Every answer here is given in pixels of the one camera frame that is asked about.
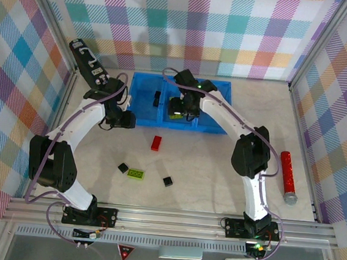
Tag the red lego brick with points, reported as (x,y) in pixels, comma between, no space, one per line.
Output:
(156,142)

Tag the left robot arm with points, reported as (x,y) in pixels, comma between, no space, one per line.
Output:
(53,167)

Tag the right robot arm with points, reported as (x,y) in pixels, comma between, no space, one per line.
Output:
(251,153)

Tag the blue three-compartment bin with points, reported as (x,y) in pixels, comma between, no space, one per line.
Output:
(142,102)

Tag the red glitter cylinder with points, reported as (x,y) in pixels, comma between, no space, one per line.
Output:
(287,174)

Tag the black power connector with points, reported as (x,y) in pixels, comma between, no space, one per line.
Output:
(83,234)

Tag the grey slotted strip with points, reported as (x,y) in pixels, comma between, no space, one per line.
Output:
(150,241)

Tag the red triangle sticker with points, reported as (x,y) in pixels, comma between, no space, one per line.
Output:
(125,251)

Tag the small board with green light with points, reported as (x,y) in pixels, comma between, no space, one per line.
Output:
(255,248)

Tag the aluminium side rail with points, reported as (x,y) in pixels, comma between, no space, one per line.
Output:
(300,133)
(61,110)

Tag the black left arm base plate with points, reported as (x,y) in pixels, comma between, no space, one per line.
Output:
(106,217)

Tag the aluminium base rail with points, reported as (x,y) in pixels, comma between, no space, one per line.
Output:
(167,223)

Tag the aluminium frame post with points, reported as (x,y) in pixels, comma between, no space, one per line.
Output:
(321,43)
(55,21)

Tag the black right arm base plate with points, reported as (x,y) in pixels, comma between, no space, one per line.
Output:
(234,228)

